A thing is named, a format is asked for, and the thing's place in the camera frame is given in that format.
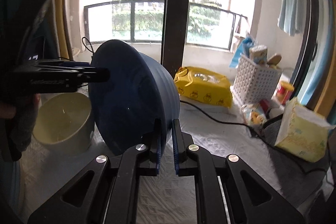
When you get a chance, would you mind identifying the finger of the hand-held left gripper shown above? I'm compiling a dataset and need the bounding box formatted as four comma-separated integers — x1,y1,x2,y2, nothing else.
77,67,110,83
39,60,91,70

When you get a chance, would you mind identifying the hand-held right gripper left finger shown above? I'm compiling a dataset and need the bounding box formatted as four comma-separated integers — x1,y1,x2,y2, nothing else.
28,118,162,224

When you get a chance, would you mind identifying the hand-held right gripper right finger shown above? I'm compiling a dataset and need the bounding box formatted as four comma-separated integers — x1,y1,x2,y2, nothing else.
172,118,305,224

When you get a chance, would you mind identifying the cream bowl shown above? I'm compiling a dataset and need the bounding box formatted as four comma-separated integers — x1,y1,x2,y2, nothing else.
33,93,95,152

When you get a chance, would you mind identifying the dark blue bowl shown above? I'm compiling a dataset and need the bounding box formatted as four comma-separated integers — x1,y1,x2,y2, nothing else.
89,39,180,156

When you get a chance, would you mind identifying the person's left forearm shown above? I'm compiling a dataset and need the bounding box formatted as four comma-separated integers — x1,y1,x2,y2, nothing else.
10,95,41,161

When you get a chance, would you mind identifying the person's left hand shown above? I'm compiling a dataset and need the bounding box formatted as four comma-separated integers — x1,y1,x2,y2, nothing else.
0,103,17,119

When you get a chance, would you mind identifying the black tablet clock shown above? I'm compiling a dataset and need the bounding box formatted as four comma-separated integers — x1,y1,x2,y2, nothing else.
25,0,57,62

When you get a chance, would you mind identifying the yellow wipes pack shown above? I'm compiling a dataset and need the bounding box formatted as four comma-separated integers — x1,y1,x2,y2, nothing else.
174,66,234,108

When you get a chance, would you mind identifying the balcony railing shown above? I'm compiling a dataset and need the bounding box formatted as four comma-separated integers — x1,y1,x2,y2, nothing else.
83,0,248,52

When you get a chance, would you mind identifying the yellow snack packet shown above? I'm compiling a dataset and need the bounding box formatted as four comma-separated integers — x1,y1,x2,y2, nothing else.
241,103,268,130

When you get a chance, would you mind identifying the small red box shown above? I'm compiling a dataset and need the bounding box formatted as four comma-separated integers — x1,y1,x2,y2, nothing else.
260,99,274,112

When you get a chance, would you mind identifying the white perforated basket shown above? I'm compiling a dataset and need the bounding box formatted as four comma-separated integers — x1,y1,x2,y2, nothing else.
232,54,282,105

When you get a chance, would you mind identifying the blue packet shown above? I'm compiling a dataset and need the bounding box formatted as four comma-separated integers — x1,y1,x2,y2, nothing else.
230,36,254,68

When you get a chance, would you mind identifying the red and yellow can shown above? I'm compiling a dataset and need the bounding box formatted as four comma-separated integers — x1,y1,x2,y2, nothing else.
276,81,295,105

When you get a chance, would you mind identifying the small printed carton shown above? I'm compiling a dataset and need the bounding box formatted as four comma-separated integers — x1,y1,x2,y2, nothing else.
249,45,269,65

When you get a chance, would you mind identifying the grey towel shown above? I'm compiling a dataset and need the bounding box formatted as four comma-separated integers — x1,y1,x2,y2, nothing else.
259,112,336,180

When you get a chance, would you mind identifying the yellow tissue pack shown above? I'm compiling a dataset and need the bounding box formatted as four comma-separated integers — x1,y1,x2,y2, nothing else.
274,97,335,163

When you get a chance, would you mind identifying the brown rounded item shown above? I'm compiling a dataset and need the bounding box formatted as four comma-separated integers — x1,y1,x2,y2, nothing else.
266,54,282,67

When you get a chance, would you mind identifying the light blue hanging shirt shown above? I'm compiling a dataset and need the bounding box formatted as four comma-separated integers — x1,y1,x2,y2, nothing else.
278,0,302,37

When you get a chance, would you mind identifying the black charger cable loop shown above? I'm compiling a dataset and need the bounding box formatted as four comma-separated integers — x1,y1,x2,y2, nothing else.
82,37,95,57

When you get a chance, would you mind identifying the long black cable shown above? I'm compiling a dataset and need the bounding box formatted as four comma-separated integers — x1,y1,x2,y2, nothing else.
180,101,276,151

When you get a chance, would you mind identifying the dark door frame post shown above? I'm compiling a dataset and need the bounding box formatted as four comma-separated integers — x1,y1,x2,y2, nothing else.
161,0,193,67

